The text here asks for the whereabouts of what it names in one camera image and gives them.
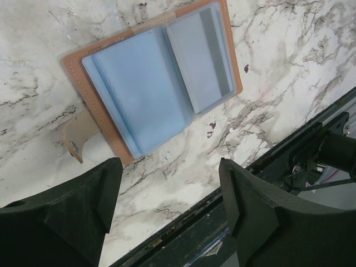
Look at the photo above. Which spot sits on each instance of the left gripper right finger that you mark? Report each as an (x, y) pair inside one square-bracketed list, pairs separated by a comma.
[(272, 227)]

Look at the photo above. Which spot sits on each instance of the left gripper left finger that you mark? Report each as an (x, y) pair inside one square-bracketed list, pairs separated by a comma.
[(64, 225)]

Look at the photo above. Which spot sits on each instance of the tan leather card holder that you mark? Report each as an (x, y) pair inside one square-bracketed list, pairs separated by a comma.
[(133, 88)]

